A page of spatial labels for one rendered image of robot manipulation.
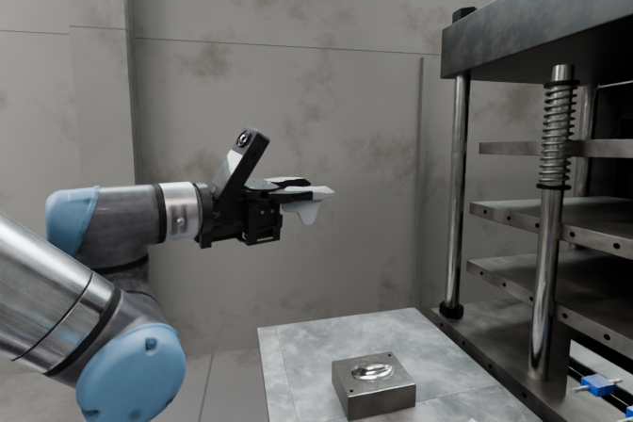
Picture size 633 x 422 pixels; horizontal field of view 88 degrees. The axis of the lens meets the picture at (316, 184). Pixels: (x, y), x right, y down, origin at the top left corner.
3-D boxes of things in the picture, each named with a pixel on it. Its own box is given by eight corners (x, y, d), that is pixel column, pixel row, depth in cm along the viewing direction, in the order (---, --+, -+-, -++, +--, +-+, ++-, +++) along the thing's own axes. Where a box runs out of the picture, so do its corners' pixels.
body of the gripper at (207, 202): (261, 223, 55) (186, 235, 48) (264, 173, 53) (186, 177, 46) (284, 239, 49) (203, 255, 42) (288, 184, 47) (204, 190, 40)
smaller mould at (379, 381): (348, 421, 87) (348, 397, 86) (331, 381, 101) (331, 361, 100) (415, 406, 92) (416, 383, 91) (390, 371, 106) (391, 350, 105)
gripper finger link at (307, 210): (331, 219, 55) (277, 222, 51) (334, 186, 53) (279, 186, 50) (338, 226, 52) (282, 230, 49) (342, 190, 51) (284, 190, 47)
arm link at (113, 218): (53, 257, 39) (46, 185, 38) (154, 241, 45) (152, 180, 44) (49, 278, 32) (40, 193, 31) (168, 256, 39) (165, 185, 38)
